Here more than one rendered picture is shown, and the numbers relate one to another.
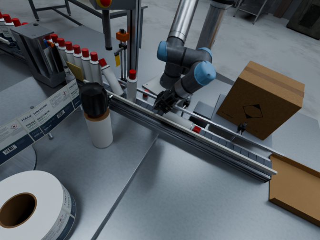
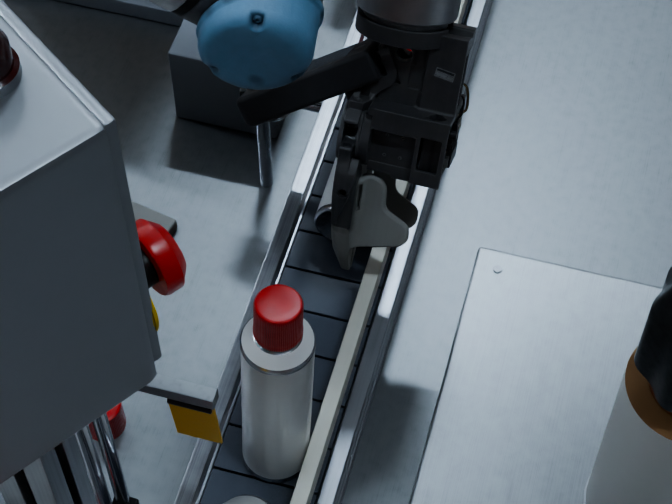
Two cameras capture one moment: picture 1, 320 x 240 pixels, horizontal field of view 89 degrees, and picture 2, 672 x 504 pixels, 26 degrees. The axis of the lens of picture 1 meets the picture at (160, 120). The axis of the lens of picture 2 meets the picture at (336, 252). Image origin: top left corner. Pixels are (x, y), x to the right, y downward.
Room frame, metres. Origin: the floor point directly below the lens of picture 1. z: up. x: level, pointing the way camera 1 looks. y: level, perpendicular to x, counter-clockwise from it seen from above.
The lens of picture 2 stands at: (0.60, 0.68, 1.89)
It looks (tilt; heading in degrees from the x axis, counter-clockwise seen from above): 56 degrees down; 269
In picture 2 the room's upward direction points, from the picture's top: straight up
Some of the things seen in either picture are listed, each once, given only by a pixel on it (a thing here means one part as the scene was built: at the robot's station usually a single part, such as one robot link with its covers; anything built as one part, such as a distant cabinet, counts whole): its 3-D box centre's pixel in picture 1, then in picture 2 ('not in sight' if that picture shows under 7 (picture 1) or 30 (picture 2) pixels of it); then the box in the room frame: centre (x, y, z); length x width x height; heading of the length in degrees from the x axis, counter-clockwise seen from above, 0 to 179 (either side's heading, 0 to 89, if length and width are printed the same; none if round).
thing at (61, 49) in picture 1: (65, 57); not in sight; (0.76, 0.60, 0.98); 0.05 x 0.05 x 0.20
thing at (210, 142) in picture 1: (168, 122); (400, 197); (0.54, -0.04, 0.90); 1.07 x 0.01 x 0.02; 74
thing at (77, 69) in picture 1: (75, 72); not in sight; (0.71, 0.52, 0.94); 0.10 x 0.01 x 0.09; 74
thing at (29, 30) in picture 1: (33, 30); not in sight; (0.68, 0.66, 1.14); 0.14 x 0.11 x 0.01; 74
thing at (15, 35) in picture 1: (45, 56); not in sight; (0.68, 0.66, 1.01); 0.14 x 0.13 x 0.26; 74
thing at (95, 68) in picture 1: (96, 71); not in sight; (0.71, 0.39, 0.98); 0.05 x 0.05 x 0.20
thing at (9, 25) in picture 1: (15, 33); not in sight; (0.88, 0.98, 0.98); 0.05 x 0.05 x 0.20
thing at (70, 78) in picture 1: (75, 94); not in sight; (0.51, 0.41, 0.97); 0.05 x 0.05 x 0.19
